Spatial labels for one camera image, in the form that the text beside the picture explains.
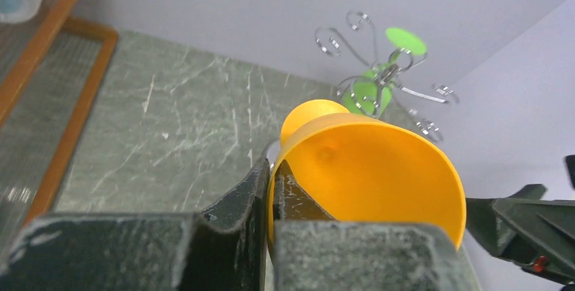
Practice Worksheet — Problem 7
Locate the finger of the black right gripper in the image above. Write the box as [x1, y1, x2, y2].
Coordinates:
[466, 184, 574, 285]
[564, 155, 575, 189]

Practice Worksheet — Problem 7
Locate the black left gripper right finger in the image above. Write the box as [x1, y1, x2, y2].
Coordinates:
[271, 160, 480, 290]

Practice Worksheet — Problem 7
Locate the orange wooden display shelf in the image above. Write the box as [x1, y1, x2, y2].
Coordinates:
[1, 0, 119, 232]

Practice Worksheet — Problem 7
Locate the orange plastic wine glass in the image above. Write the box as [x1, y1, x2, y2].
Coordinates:
[271, 99, 467, 248]

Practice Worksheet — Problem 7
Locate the chrome wine glass rack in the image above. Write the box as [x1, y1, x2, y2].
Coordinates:
[314, 10, 460, 119]

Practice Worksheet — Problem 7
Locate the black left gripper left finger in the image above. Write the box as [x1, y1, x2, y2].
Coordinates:
[1, 158, 270, 290]

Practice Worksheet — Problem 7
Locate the green plastic wine glass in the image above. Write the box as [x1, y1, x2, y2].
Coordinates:
[336, 27, 428, 119]

